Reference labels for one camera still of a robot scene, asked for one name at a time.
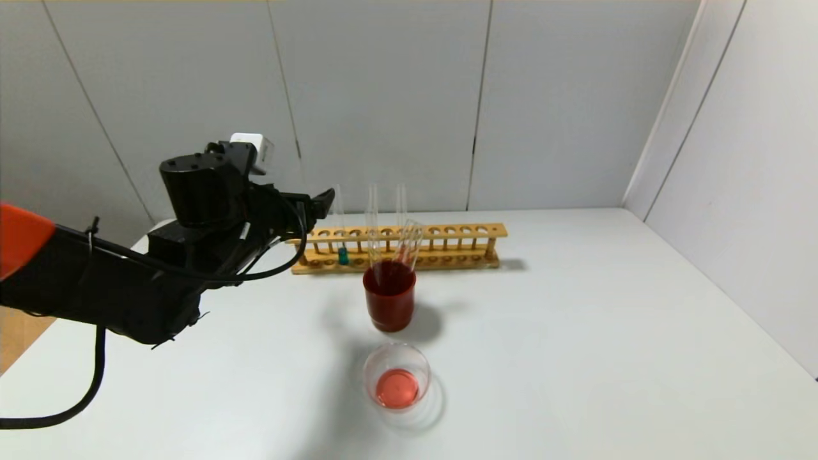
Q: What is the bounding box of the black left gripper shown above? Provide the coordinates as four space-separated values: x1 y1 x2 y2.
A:
252 187 336 236

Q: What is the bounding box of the test tube with blue pigment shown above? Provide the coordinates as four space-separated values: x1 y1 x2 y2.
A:
332 184 350 266

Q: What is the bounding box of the test tube with orange-red pigment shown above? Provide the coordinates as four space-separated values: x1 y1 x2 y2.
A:
366 219 385 285

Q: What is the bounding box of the test tube with yellow pigment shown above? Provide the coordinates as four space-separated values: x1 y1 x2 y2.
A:
367 184 379 256

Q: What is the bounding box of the test tube with red pigment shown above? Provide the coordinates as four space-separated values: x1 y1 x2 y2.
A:
396 183 408 253

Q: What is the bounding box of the wooden test tube rack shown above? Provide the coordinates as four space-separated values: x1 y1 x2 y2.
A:
291 223 509 275

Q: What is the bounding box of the red plastic cup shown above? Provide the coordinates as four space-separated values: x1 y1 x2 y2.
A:
363 261 417 333

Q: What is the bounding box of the clear glass beaker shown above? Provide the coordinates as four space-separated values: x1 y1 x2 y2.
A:
362 342 433 411

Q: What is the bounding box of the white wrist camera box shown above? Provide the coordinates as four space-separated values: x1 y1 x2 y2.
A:
230 132 275 176

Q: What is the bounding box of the thick black cable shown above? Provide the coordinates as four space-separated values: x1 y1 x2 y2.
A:
0 192 309 430

